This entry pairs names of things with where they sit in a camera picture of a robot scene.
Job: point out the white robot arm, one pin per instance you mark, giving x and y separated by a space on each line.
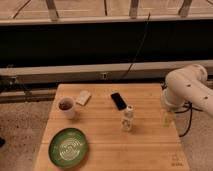
186 84

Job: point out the small beige card packet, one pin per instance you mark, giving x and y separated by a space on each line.
83 97

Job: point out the translucent yellow-green gripper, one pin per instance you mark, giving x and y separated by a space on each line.
168 118

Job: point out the small clear plastic bottle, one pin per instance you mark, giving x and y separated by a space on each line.
127 118

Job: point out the wall power outlet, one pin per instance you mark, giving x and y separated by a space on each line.
104 76

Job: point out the black smartphone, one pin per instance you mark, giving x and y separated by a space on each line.
118 100

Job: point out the white mug with drink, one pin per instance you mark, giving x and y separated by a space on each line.
66 106

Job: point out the green patterned plate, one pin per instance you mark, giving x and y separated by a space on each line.
68 148

